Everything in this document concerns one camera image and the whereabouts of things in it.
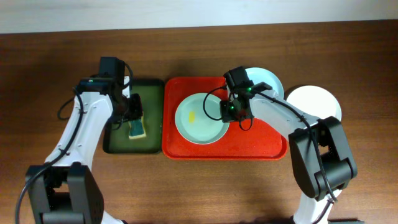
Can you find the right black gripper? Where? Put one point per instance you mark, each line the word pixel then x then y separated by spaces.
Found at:
pixel 226 117

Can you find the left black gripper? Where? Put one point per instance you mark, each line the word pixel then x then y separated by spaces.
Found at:
pixel 135 107

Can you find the green yellow sponge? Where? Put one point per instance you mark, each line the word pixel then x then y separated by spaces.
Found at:
pixel 137 129

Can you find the pale green plate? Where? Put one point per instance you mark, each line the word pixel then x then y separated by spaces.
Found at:
pixel 194 125

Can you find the white plate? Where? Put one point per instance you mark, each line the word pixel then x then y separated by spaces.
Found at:
pixel 316 101

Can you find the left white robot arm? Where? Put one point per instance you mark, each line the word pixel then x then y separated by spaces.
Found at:
pixel 63 189

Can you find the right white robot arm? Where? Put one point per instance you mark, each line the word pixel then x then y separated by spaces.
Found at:
pixel 322 161

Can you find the dark green tray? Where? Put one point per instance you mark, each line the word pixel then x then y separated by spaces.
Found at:
pixel 116 140

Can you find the red plastic tray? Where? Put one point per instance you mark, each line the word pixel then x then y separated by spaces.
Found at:
pixel 261 142

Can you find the light blue plate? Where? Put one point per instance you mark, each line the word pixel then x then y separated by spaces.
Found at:
pixel 258 75

